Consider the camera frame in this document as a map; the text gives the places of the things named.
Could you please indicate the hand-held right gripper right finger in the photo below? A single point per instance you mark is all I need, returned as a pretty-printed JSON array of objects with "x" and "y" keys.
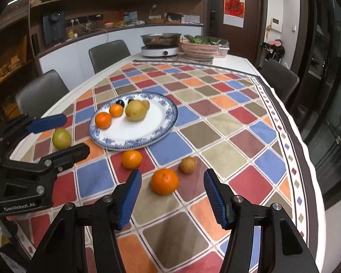
[{"x": 216, "y": 199}]

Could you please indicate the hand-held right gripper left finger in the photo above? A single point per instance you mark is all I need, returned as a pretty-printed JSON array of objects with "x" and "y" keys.
[{"x": 129, "y": 199}]

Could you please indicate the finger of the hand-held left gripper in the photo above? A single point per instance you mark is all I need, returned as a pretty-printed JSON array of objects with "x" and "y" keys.
[
  {"x": 48, "y": 122},
  {"x": 68, "y": 154}
]

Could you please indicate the green apple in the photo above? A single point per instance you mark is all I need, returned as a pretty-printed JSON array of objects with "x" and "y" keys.
[{"x": 62, "y": 138}]

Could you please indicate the orange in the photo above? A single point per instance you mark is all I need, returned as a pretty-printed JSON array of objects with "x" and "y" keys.
[
  {"x": 116, "y": 110},
  {"x": 103, "y": 120},
  {"x": 164, "y": 181},
  {"x": 131, "y": 159}
]

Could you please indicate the blue patterned white plate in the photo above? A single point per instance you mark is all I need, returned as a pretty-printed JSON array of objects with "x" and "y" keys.
[{"x": 142, "y": 132}]

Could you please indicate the yellow pear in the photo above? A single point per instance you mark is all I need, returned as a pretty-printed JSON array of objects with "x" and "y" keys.
[{"x": 136, "y": 111}]

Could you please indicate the brown kiwi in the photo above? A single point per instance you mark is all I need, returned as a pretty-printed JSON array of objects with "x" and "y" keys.
[
  {"x": 188, "y": 165},
  {"x": 146, "y": 104}
]

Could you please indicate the grey dining chair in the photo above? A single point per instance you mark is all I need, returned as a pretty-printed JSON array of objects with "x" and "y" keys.
[
  {"x": 278, "y": 76},
  {"x": 39, "y": 93},
  {"x": 109, "y": 55}
]

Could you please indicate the white lower cabinets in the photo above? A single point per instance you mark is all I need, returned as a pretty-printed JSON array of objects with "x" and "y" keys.
[{"x": 79, "y": 48}]

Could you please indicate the small yellow bottle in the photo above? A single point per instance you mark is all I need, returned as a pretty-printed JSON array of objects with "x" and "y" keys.
[{"x": 72, "y": 34}]

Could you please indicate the black water dispenser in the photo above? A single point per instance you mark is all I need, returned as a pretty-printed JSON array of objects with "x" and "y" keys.
[{"x": 54, "y": 28}]

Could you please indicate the white induction cooker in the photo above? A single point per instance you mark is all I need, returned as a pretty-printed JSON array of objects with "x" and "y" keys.
[{"x": 159, "y": 52}]

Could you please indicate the steel pot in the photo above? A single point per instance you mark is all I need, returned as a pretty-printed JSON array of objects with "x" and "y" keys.
[{"x": 159, "y": 39}]

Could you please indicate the small white basket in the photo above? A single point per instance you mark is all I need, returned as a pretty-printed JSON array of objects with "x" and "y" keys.
[{"x": 223, "y": 51}]

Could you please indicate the pink woven basket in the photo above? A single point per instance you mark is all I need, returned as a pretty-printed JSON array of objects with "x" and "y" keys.
[{"x": 199, "y": 50}]

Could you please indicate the white desk lamp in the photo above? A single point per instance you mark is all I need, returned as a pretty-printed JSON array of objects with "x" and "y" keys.
[{"x": 151, "y": 11}]

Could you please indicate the dark sliding glass door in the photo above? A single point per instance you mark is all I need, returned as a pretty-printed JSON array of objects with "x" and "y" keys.
[{"x": 329, "y": 91}]

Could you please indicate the pink and black bag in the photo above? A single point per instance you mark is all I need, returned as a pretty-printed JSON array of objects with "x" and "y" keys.
[{"x": 274, "y": 49}]

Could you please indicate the green leafy vegetables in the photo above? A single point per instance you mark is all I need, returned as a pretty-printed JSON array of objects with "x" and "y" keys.
[{"x": 197, "y": 39}]

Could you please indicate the dark brown door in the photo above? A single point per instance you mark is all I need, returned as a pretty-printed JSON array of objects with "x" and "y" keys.
[{"x": 253, "y": 42}]

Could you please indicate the white box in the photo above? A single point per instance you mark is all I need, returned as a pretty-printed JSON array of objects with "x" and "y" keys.
[{"x": 191, "y": 19}]

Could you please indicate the door lock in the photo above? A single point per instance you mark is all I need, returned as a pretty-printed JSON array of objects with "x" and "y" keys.
[{"x": 213, "y": 20}]

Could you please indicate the white intercom panel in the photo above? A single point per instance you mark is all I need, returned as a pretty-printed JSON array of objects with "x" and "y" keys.
[{"x": 275, "y": 25}]

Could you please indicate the wall power strip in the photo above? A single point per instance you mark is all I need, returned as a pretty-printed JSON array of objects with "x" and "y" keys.
[{"x": 83, "y": 18}]

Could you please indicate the black picture frame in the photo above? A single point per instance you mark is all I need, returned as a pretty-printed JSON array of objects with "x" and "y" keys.
[{"x": 174, "y": 17}]

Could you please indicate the red and white wall calendar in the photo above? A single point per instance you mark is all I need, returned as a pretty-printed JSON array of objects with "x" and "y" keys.
[{"x": 234, "y": 5}]

